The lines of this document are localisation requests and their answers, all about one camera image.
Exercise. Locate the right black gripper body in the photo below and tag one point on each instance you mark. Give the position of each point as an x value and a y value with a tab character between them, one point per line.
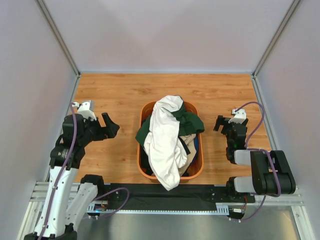
244	124

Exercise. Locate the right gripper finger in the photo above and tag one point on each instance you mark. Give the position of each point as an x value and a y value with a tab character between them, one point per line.
218	123
226	126

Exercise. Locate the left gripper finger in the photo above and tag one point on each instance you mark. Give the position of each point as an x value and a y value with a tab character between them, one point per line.
106	119
112	129

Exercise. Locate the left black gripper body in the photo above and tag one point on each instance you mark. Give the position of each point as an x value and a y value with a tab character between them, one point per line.
94	131

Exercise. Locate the white green raglan t-shirt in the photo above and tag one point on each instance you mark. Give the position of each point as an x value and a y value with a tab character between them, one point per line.
159	138

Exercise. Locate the orange plastic laundry basket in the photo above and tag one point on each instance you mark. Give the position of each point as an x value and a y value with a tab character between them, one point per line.
194	170

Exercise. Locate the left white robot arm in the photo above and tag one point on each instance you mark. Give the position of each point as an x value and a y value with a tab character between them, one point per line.
60	218

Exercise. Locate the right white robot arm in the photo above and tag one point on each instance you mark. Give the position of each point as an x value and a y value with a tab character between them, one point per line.
271	174

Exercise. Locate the blue garment in basket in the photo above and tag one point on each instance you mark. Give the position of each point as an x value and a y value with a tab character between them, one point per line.
196	146

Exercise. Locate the beige t-shirt in basket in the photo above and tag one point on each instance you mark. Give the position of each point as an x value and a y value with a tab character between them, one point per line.
189	140

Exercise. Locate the black t-shirt in basket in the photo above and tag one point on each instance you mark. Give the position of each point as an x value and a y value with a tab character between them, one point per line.
185	147

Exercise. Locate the black base mat strip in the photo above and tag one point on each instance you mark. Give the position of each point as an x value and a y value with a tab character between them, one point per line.
154	197

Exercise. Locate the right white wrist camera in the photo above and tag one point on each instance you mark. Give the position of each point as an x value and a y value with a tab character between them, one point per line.
239	116

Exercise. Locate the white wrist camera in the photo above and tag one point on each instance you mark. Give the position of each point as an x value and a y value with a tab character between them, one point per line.
86	109
239	116

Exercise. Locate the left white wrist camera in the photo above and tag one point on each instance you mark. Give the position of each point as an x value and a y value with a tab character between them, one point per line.
86	109

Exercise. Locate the right aluminium frame post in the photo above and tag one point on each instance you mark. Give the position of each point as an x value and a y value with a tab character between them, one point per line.
278	33

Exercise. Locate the aluminium frame post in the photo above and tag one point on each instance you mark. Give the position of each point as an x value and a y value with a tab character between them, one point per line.
278	33
56	33

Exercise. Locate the left aluminium frame post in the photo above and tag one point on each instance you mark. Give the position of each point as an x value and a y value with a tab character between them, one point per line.
56	33

